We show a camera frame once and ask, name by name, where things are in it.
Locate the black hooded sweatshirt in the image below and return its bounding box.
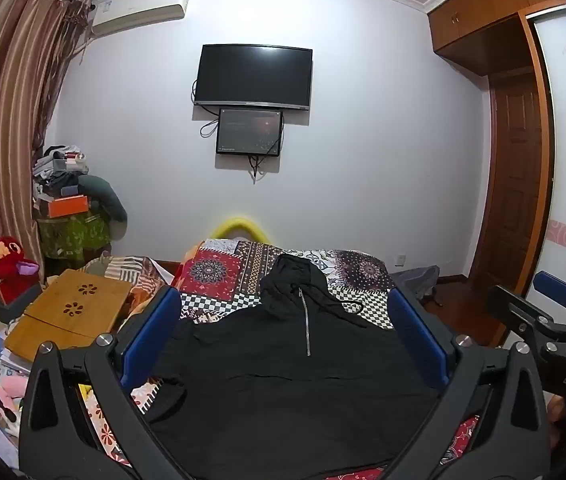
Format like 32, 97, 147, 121
142, 252, 445, 480

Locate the brown wooden door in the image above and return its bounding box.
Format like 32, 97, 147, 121
470, 73, 541, 296

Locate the colourful patchwork bedspread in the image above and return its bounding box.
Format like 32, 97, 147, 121
82, 236, 482, 480

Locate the bamboo folding lap table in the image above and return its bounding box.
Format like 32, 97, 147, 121
4, 270, 132, 362

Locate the green patterned storage box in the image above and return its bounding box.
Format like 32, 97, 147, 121
37, 212, 111, 262

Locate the dark green long pillow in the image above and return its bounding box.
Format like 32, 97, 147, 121
78, 174, 128, 240

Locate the orange box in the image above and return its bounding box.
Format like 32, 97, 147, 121
48, 195, 89, 219

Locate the pink plush slipper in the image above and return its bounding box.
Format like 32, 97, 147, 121
0, 375, 28, 412

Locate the red plush toy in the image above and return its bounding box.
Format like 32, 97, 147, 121
0, 236, 39, 304

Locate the wooden overhead cabinet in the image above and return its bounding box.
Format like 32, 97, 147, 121
428, 0, 566, 76

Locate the small black wall monitor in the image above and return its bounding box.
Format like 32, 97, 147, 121
216, 107, 283, 157

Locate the black wall television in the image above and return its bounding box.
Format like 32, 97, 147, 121
194, 44, 313, 110

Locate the white wall air conditioner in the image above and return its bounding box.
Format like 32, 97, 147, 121
91, 0, 189, 38

